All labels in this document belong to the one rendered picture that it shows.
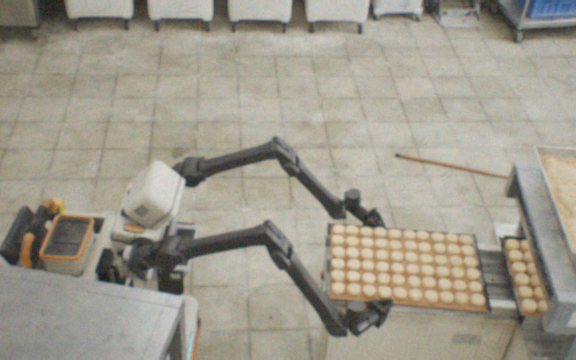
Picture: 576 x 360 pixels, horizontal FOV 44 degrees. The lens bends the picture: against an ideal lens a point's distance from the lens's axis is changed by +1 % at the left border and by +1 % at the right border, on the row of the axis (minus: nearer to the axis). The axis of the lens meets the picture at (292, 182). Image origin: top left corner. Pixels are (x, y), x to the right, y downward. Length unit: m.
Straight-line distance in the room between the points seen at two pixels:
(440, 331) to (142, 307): 1.63
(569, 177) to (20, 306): 1.97
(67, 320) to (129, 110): 3.78
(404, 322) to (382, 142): 2.31
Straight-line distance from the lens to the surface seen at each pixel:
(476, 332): 2.82
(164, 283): 2.73
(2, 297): 1.46
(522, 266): 2.88
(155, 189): 2.49
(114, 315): 1.38
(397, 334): 2.80
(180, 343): 1.46
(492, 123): 5.28
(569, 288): 2.49
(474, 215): 4.45
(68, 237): 2.86
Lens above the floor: 2.88
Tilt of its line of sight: 41 degrees down
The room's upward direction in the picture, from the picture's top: 4 degrees clockwise
